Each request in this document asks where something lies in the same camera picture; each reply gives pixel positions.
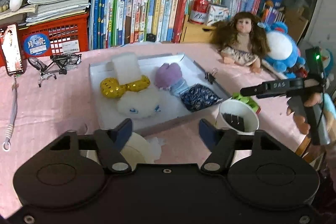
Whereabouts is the navy floral fabric pouch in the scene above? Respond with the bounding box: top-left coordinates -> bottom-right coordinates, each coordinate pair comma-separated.
180,84 -> 222,112

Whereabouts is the gold sequin bow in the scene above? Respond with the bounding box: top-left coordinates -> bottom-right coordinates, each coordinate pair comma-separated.
100,75 -> 151,99

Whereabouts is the white fluffy plush toy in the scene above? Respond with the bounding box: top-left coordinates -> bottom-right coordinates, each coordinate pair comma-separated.
116,88 -> 166,119

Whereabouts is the blue packaged face mask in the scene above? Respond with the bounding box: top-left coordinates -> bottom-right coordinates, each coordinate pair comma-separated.
170,79 -> 189,97

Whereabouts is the white foam sponge block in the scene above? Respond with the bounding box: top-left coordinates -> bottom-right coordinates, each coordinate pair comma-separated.
111,52 -> 142,85

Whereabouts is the purple plush toy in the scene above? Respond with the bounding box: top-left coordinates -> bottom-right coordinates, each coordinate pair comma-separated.
154,63 -> 182,89

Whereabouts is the person right hand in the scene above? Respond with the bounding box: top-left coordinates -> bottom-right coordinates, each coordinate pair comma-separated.
288,93 -> 326,135

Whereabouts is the large drawn paper cup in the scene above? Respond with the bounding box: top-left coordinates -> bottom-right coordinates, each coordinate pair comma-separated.
121,132 -> 155,170

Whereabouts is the paper cup with yellow drawing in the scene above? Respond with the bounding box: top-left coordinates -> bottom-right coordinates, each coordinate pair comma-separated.
215,99 -> 260,135

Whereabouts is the blue penguin plush toy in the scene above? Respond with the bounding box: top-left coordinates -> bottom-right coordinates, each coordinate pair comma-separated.
257,22 -> 305,79

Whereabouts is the crumpled white tissue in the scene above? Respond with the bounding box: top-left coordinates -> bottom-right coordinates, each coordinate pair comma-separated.
146,136 -> 165,161

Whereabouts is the black binder clip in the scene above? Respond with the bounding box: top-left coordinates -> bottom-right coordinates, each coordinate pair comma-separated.
205,68 -> 218,84

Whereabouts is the white shallow tray box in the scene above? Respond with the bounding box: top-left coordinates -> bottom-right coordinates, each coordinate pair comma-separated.
89,53 -> 230,135

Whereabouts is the brown haired doll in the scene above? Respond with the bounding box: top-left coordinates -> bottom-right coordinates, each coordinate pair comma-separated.
211,11 -> 270,73

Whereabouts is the miniature black bicycle model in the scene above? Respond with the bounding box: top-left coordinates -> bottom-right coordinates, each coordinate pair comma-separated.
28,53 -> 81,88

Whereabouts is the small black box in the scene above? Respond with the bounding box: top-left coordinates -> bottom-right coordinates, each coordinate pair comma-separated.
146,33 -> 157,42

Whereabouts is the small wooden drawer box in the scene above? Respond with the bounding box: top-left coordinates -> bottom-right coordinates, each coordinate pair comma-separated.
180,15 -> 215,43

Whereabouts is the red plastic crate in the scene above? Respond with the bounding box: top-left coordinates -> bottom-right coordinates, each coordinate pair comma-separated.
0,11 -> 90,68

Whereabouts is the white printed carton box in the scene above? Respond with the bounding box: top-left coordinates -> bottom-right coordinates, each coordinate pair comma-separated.
205,4 -> 229,26

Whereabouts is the blue round sticker label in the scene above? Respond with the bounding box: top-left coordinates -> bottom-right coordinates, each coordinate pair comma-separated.
23,34 -> 50,56

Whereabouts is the red Budweiser can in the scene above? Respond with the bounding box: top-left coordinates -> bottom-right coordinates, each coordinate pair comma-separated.
189,0 -> 209,24

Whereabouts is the row of upright books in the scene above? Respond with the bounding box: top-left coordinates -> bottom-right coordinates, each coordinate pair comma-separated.
88,0 -> 268,50

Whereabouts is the smartphone with photo screen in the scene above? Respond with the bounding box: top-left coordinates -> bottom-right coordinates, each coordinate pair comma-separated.
1,23 -> 25,76

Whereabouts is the grey phone lanyard strap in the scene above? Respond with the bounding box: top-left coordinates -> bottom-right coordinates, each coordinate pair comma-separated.
2,75 -> 20,152

